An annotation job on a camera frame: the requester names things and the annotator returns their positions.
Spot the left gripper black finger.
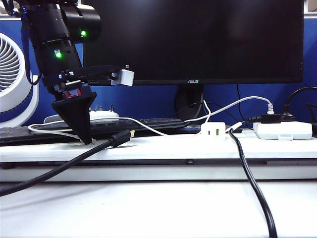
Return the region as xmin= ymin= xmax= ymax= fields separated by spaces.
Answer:
xmin=51 ymin=92 xmax=97 ymax=146

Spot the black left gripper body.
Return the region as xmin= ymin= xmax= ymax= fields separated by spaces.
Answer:
xmin=41 ymin=69 xmax=97 ymax=104

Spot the white Type-C charging cable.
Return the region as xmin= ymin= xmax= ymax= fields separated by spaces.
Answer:
xmin=28 ymin=100 xmax=212 ymax=145

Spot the white charging base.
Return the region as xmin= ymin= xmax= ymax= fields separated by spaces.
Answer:
xmin=200 ymin=121 xmax=227 ymax=141

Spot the white desk fan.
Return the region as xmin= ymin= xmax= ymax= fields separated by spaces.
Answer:
xmin=0 ymin=32 xmax=40 ymax=128

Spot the black keyboard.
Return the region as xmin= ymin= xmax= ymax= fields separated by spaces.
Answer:
xmin=0 ymin=118 xmax=191 ymax=147

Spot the white desk riser shelf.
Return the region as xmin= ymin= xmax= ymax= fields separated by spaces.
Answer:
xmin=0 ymin=133 xmax=317 ymax=183

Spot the black monitor stand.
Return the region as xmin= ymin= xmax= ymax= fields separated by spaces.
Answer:
xmin=174 ymin=85 xmax=206 ymax=121

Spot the dark blue flat pad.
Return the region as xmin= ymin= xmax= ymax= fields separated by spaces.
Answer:
xmin=185 ymin=124 xmax=245 ymax=134

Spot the black ASUS monitor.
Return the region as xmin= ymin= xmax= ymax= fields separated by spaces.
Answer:
xmin=81 ymin=0 xmax=305 ymax=86

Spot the black plug adapter block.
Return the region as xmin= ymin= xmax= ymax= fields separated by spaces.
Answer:
xmin=242 ymin=113 xmax=282 ymax=124

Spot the white power strip box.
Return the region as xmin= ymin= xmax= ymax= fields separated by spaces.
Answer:
xmin=253 ymin=121 xmax=313 ymax=141

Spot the black HDMI cable gold plug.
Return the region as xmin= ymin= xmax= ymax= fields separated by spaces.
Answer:
xmin=0 ymin=129 xmax=136 ymax=198

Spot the dark arm cable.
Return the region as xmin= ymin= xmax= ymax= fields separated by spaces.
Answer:
xmin=21 ymin=22 xmax=42 ymax=86

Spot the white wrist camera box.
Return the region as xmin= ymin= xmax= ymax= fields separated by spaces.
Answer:
xmin=110 ymin=69 xmax=135 ymax=87

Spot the thin black curved cable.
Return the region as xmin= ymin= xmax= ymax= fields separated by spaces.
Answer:
xmin=170 ymin=101 xmax=241 ymax=122

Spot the white cable connector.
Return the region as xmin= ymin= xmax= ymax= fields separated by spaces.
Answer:
xmin=225 ymin=121 xmax=245 ymax=132

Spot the thin black monitor cable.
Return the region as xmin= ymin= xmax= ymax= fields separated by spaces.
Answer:
xmin=237 ymin=84 xmax=245 ymax=122

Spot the thick black power cable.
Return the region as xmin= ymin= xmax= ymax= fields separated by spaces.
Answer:
xmin=229 ymin=127 xmax=278 ymax=238

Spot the white ethernet cable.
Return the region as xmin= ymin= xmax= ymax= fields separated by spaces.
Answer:
xmin=184 ymin=96 xmax=275 ymax=123

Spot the black looped power cable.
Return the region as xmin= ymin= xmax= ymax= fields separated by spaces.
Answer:
xmin=283 ymin=86 xmax=317 ymax=122

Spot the black angled cable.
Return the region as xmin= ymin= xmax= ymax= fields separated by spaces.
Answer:
xmin=306 ymin=103 xmax=317 ymax=117

